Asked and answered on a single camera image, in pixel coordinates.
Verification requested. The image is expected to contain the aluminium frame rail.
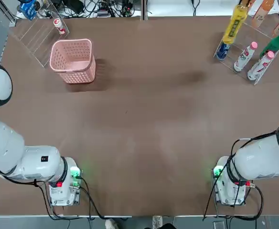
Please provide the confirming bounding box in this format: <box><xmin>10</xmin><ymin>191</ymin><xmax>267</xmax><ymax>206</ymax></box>
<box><xmin>0</xmin><ymin>0</ymin><xmax>17</xmax><ymax>27</ymax></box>

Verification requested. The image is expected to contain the blue water bottle white cap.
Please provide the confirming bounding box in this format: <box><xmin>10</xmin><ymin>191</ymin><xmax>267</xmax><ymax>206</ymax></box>
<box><xmin>216</xmin><ymin>41</ymin><xmax>232</xmax><ymax>60</ymax></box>

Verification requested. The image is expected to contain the small red white bottle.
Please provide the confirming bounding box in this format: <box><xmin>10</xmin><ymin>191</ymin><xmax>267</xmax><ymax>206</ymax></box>
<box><xmin>53</xmin><ymin>18</ymin><xmax>66</xmax><ymax>35</ymax></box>

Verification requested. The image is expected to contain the person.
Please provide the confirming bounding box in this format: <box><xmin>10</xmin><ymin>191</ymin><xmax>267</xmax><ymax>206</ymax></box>
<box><xmin>105</xmin><ymin>216</ymin><xmax>176</xmax><ymax>229</ymax></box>

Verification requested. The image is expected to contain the base black cable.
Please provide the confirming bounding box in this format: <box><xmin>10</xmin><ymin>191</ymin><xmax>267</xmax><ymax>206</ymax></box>
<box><xmin>32</xmin><ymin>176</ymin><xmax>129</xmax><ymax>220</ymax></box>
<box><xmin>203</xmin><ymin>164</ymin><xmax>264</xmax><ymax>221</ymax></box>

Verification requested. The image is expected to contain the yellow drink bottle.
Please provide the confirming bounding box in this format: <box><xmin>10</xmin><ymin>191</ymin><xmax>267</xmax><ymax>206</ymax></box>
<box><xmin>222</xmin><ymin>3</ymin><xmax>248</xmax><ymax>46</ymax></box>

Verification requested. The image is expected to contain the aluminium post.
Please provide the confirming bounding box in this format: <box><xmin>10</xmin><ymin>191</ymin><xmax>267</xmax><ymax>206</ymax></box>
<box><xmin>140</xmin><ymin>0</ymin><xmax>149</xmax><ymax>21</ymax></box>

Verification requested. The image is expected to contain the white bottle pink cap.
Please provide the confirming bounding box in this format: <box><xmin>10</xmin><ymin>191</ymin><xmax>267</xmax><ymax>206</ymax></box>
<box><xmin>247</xmin><ymin>51</ymin><xmax>275</xmax><ymax>81</ymax></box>
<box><xmin>234</xmin><ymin>42</ymin><xmax>258</xmax><ymax>72</ymax></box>

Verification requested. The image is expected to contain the clear acrylic drinks rack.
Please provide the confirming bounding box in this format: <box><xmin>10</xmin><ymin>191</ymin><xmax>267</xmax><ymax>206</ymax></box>
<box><xmin>213</xmin><ymin>0</ymin><xmax>279</xmax><ymax>86</ymax></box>

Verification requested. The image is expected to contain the clear acrylic shelf rack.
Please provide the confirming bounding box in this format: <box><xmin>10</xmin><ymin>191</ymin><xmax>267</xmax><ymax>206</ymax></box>
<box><xmin>9</xmin><ymin>0</ymin><xmax>71</xmax><ymax>69</ymax></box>

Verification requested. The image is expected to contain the blue packet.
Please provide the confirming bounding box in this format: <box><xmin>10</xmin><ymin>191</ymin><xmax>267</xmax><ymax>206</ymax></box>
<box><xmin>19</xmin><ymin>0</ymin><xmax>39</xmax><ymax>20</ymax></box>

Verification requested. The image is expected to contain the left base black cable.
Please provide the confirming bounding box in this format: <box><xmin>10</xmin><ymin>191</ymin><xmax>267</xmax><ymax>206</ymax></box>
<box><xmin>32</xmin><ymin>176</ymin><xmax>129</xmax><ymax>220</ymax></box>

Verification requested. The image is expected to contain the black cable bundle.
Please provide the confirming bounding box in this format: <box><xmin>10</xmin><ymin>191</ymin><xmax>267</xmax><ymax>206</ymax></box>
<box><xmin>38</xmin><ymin>0</ymin><xmax>141</xmax><ymax>18</ymax></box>

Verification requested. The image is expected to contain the pink plastic basket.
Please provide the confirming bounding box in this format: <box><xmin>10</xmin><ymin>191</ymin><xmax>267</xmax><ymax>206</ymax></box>
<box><xmin>49</xmin><ymin>38</ymin><xmax>97</xmax><ymax>84</ymax></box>

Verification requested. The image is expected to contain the orange drink bottle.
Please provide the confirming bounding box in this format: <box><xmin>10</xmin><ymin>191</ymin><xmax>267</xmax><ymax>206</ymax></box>
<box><xmin>250</xmin><ymin>0</ymin><xmax>275</xmax><ymax>28</ymax></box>

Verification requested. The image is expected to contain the green drink bottle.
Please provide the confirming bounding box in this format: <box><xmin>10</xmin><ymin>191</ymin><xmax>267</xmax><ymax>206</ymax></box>
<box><xmin>258</xmin><ymin>25</ymin><xmax>279</xmax><ymax>58</ymax></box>

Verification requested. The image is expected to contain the right base black cable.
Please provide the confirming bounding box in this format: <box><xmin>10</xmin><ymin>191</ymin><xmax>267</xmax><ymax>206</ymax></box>
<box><xmin>203</xmin><ymin>164</ymin><xmax>264</xmax><ymax>221</ymax></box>

